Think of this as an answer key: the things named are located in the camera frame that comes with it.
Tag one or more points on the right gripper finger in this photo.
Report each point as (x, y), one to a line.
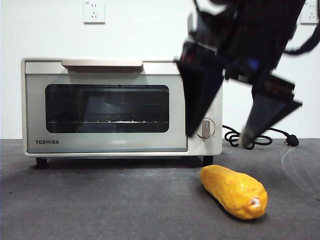
(200, 87)
(267, 107)

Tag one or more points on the yellow corn cob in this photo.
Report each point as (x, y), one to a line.
(230, 187)

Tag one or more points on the oven door with glass window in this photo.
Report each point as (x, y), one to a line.
(35, 112)

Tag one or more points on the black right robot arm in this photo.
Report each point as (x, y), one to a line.
(262, 25)

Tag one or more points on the cream oven knob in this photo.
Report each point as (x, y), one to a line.
(208, 127)

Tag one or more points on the cream Toshiba toaster oven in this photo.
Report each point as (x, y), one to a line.
(215, 150)

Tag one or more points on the white wall socket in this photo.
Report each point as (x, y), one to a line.
(312, 15)
(94, 12)

